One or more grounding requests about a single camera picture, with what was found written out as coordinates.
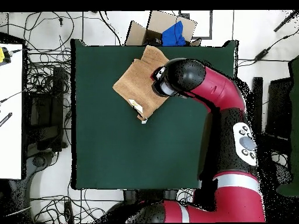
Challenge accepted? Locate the peach terry towel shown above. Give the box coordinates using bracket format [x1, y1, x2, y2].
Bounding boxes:
[112, 44, 171, 125]

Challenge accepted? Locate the black flat panel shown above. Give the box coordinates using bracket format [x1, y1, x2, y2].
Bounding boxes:
[265, 78, 293, 141]

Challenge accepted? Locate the blue cloth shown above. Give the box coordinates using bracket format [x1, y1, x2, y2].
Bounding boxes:
[161, 20, 187, 47]

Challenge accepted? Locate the brown cardboard box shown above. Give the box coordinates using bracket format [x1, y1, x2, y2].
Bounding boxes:
[124, 10, 202, 47]

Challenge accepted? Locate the dark green table cloth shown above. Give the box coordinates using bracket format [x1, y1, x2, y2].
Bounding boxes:
[70, 38, 239, 190]

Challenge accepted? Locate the black upright bar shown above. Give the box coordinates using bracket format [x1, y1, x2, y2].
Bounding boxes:
[251, 76, 264, 131]

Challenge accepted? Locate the black power adapter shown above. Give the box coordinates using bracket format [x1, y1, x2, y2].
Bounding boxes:
[253, 48, 270, 62]

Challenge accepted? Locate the black equipment case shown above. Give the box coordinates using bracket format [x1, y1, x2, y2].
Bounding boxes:
[24, 66, 68, 153]

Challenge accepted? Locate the black long rod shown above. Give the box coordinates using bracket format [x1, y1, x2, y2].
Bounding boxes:
[273, 10, 299, 33]

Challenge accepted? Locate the white desk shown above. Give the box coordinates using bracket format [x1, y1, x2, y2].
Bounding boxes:
[0, 43, 23, 180]

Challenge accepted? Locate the yellow and black tool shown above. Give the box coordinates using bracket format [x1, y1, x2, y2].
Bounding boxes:
[0, 46, 12, 65]

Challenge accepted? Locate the grey rectangular frame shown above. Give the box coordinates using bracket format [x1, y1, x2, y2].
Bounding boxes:
[179, 10, 213, 40]

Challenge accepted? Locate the black cable tangle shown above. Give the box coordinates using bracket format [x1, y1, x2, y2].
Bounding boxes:
[30, 188, 117, 224]
[23, 11, 73, 94]
[176, 149, 289, 206]

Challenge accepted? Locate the black pedestal foot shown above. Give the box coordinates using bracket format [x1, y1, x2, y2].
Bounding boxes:
[26, 150, 55, 169]
[273, 160, 293, 186]

